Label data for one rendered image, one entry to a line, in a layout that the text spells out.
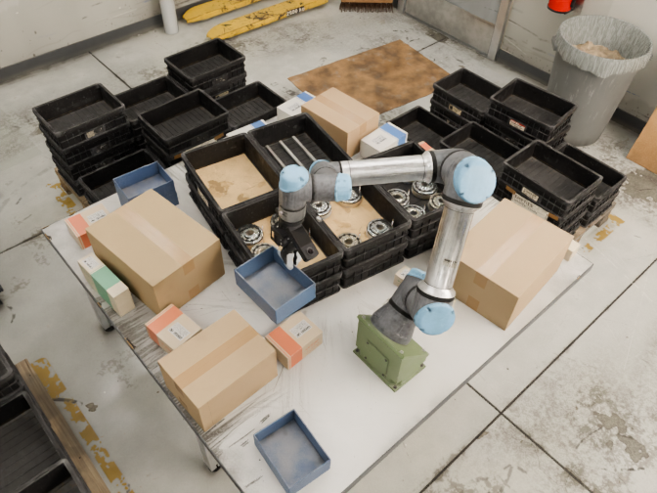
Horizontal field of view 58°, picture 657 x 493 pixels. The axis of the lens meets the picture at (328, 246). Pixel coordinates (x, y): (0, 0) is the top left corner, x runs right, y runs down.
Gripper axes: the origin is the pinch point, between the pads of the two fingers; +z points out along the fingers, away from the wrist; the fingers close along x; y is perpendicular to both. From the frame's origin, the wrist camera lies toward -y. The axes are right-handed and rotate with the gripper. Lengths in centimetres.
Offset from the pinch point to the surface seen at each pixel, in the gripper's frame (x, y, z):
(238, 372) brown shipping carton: 24.6, -5.5, 27.5
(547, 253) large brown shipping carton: -88, -38, 15
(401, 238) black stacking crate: -55, 3, 22
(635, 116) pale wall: -326, 26, 79
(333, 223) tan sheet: -42, 27, 26
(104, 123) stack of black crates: -16, 182, 58
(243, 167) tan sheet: -34, 76, 27
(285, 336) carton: 1.3, 0.3, 34.4
